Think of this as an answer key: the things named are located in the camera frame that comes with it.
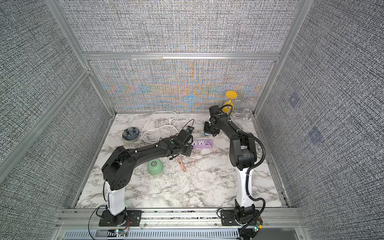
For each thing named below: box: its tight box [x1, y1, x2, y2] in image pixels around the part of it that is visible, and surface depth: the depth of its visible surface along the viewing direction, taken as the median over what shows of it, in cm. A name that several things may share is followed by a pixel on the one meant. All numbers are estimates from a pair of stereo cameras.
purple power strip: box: [191, 139, 214, 149], surface depth 100 cm
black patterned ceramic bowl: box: [122, 127, 140, 141], surface depth 105 cm
